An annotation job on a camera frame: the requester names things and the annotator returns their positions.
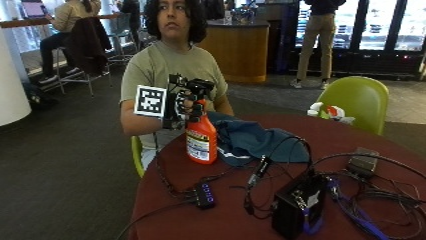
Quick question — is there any orange spray bottle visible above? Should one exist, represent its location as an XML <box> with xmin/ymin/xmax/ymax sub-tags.
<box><xmin>183</xmin><ymin>78</ymin><xmax>219</xmax><ymax>165</ymax></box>

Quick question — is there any white marker cube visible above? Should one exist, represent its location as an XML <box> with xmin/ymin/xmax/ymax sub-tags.
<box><xmin>132</xmin><ymin>84</ymin><xmax>168</xmax><ymax>119</ymax></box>

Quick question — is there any person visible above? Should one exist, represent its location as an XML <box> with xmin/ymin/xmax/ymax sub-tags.
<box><xmin>118</xmin><ymin>0</ymin><xmax>235</xmax><ymax>171</ymax></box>
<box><xmin>288</xmin><ymin>0</ymin><xmax>347</xmax><ymax>91</ymax></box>
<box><xmin>37</xmin><ymin>0</ymin><xmax>102</xmax><ymax>85</ymax></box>

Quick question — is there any dark blue cloth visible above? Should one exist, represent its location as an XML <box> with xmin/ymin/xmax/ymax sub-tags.
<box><xmin>206</xmin><ymin>111</ymin><xmax>312</xmax><ymax>167</ymax></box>

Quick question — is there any green plastic chair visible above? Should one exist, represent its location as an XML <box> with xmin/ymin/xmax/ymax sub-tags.
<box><xmin>128</xmin><ymin>134</ymin><xmax>147</xmax><ymax>179</ymax></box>
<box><xmin>314</xmin><ymin>75</ymin><xmax>391</xmax><ymax>136</ymax></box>

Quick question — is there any round wooden counter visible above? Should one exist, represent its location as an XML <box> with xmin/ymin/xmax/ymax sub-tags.
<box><xmin>195</xmin><ymin>19</ymin><xmax>271</xmax><ymax>85</ymax></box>

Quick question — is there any metal bar stool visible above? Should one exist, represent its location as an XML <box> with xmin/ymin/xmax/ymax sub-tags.
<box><xmin>53</xmin><ymin>17</ymin><xmax>135</xmax><ymax>98</ymax></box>

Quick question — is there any black inline connector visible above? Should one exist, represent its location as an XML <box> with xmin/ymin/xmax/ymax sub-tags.
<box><xmin>246</xmin><ymin>155</ymin><xmax>272</xmax><ymax>188</ymax></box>

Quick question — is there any black usb hub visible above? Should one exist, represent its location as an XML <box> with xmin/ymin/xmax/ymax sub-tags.
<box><xmin>194</xmin><ymin>182</ymin><xmax>218</xmax><ymax>211</ymax></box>

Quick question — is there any black jacket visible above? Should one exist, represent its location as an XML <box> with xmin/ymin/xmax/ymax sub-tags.
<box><xmin>65</xmin><ymin>16</ymin><xmax>114</xmax><ymax>77</ymax></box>

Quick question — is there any white and red spray bottle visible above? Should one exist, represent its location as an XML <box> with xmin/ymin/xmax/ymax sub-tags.
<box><xmin>306</xmin><ymin>101</ymin><xmax>356</xmax><ymax>126</ymax></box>

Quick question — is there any black bag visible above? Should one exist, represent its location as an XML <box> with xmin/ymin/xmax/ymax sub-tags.
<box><xmin>19</xmin><ymin>82</ymin><xmax>59</xmax><ymax>108</ymax></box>

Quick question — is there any black electronics box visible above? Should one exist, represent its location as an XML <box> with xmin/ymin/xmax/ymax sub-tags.
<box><xmin>270</xmin><ymin>172</ymin><xmax>330</xmax><ymax>240</ymax></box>

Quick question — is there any white round pillar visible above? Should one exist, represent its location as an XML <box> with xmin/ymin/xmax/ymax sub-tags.
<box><xmin>0</xmin><ymin>25</ymin><xmax>33</xmax><ymax>128</ymax></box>

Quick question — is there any grey power adapter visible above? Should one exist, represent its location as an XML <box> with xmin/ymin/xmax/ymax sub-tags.
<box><xmin>345</xmin><ymin>146</ymin><xmax>380</xmax><ymax>178</ymax></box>

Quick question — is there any wooden bar table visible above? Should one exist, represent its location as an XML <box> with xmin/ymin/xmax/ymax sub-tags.
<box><xmin>0</xmin><ymin>12</ymin><xmax>122</xmax><ymax>30</ymax></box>

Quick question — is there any laptop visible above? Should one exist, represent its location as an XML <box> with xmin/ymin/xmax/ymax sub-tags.
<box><xmin>19</xmin><ymin>0</ymin><xmax>49</xmax><ymax>20</ymax></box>

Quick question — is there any glass door drinks fridge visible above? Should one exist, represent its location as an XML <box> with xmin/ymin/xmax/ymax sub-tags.
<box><xmin>283</xmin><ymin>0</ymin><xmax>426</xmax><ymax>76</ymax></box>

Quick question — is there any braided black glove cable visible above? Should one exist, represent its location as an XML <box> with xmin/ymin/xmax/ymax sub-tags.
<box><xmin>151</xmin><ymin>132</ymin><xmax>199</xmax><ymax>202</ymax></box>

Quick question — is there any thin black cable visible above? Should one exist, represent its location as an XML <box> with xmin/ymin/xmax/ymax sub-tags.
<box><xmin>115</xmin><ymin>199</ymin><xmax>199</xmax><ymax>240</ymax></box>

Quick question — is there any blue cable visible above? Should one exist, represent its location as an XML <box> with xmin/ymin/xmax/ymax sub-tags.
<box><xmin>302</xmin><ymin>178</ymin><xmax>392</xmax><ymax>240</ymax></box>

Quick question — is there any black cable bundle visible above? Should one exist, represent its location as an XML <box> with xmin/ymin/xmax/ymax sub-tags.
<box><xmin>308</xmin><ymin>151</ymin><xmax>426</xmax><ymax>240</ymax></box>

